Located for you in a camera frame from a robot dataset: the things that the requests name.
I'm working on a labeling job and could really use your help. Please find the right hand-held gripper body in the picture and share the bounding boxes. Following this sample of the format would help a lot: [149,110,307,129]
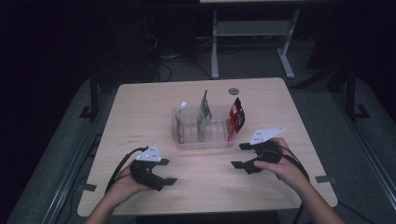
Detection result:
[245,126,286,175]

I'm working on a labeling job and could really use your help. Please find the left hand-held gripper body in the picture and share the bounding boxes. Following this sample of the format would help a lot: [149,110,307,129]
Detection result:
[129,144,166,191]

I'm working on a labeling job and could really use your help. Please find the red black food pouch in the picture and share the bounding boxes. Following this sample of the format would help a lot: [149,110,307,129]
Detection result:
[227,96,247,143]

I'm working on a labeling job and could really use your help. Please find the clear plastic container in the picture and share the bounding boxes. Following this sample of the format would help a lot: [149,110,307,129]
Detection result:
[171,104,240,150]

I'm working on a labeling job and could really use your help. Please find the white red spout pouch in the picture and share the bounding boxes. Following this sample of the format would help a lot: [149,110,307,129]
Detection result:
[175,100,189,145]

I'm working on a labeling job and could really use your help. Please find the green food pouch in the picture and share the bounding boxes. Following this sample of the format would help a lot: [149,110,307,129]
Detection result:
[196,89,214,142]

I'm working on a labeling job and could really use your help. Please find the person's left hand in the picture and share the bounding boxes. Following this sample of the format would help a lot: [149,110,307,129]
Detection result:
[106,161,151,205]

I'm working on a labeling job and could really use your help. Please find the person's right hand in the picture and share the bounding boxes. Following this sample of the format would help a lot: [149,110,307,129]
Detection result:
[253,136,310,191]

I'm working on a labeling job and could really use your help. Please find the grey tape piece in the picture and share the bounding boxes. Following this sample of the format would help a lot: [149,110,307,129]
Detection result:
[76,183,98,192]
[315,175,339,185]

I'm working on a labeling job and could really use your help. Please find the black metal stand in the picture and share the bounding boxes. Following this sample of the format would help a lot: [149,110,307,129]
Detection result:
[345,62,372,120]
[78,69,101,122]

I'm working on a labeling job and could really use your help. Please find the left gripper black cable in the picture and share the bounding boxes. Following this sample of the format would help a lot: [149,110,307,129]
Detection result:
[105,146,149,194]

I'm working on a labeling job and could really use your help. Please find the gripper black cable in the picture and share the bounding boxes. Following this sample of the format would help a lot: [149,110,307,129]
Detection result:
[105,146,149,194]
[277,144,311,224]

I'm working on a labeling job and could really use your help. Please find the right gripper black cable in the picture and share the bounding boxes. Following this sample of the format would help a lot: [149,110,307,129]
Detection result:
[277,144,311,224]

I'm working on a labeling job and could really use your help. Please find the metal floor rail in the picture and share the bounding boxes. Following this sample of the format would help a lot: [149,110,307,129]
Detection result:
[40,90,115,224]
[330,90,396,202]

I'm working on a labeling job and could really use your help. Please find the black floor cables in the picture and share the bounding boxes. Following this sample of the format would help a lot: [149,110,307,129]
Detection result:
[150,32,213,82]

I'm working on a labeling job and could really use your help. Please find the white metal table frame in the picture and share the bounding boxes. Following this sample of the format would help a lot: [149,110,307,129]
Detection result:
[210,8,302,80]

